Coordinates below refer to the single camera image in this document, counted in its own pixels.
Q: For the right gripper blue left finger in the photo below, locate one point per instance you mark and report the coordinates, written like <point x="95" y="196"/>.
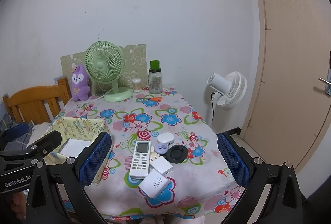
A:
<point x="91" y="158"/>

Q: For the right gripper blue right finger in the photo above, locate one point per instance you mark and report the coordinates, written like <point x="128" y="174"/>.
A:
<point x="237" y="159"/>

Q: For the white remote control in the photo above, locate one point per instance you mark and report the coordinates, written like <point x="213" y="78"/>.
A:
<point x="139" y="168"/>

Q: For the white 45W charger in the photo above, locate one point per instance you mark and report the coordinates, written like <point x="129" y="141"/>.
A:
<point x="158" y="187"/>

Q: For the small white cube charger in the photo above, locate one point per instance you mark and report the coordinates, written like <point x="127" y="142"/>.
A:
<point x="161" y="165"/>

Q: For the white oval earbuds case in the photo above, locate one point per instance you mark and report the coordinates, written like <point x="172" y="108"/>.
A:
<point x="166" y="138"/>

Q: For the person's hand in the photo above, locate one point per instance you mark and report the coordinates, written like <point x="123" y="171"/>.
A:
<point x="18" y="205"/>

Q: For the blue plaid bedding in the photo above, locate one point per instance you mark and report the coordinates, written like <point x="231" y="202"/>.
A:
<point x="14" y="136"/>

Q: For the yellow fabric storage box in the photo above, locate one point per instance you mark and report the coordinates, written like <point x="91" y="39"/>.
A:
<point x="76" y="134"/>

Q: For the wooden bed headboard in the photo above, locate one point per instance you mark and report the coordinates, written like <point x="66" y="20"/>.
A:
<point x="38" y="103"/>

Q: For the purple plush bunny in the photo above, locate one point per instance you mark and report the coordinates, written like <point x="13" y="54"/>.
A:
<point x="80" y="84"/>

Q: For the beige door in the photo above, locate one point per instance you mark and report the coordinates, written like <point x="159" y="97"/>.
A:
<point x="289" y="112"/>

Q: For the white standing fan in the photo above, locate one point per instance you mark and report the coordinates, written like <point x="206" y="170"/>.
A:
<point x="231" y="89"/>

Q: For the cotton swab container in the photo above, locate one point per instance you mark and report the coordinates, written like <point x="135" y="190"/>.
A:
<point x="136" y="85"/>

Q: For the orange scissors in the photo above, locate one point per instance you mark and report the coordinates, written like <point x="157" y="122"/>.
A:
<point x="155" y="99"/>

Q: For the green desk fan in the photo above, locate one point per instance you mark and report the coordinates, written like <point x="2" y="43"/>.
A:
<point x="104" y="62"/>

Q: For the glass jar green lid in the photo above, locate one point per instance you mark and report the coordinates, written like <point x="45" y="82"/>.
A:
<point x="155" y="82"/>

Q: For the silver door handle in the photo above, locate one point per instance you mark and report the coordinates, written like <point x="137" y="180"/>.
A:
<point x="327" y="81"/>

